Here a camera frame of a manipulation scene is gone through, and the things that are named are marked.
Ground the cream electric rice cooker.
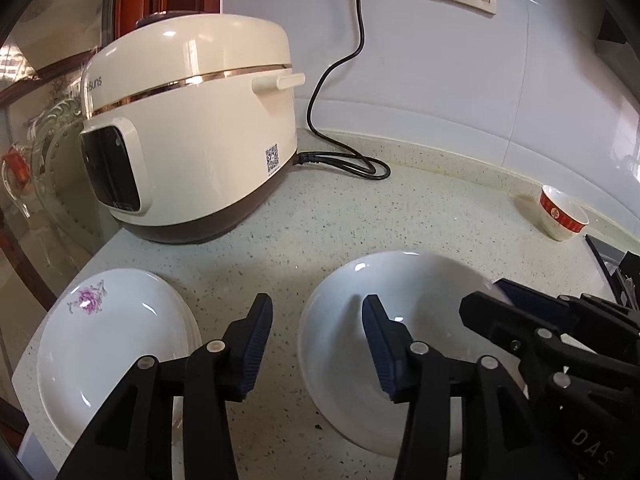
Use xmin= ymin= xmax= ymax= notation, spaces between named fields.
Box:
xmin=79 ymin=11 xmax=307 ymax=245

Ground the etched glass partition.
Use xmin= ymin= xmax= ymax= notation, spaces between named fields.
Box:
xmin=0 ymin=0 xmax=121 ymax=311

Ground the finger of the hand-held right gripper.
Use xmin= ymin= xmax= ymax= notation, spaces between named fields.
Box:
xmin=492 ymin=278 xmax=640 ymax=346
xmin=459 ymin=292 xmax=640 ymax=397

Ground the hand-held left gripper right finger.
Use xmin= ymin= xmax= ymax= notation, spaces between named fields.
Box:
xmin=361 ymin=294 xmax=546 ymax=480

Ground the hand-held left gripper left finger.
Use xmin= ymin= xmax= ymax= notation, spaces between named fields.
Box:
xmin=59 ymin=292 xmax=274 ymax=480

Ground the plain white ceramic bowl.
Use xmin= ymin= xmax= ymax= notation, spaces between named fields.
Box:
xmin=297 ymin=250 xmax=526 ymax=458

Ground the large floral white plate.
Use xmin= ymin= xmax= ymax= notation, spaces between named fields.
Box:
xmin=36 ymin=267 xmax=196 ymax=448

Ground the red patterned white bowl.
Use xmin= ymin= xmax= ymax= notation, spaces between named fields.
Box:
xmin=539 ymin=185 xmax=591 ymax=242

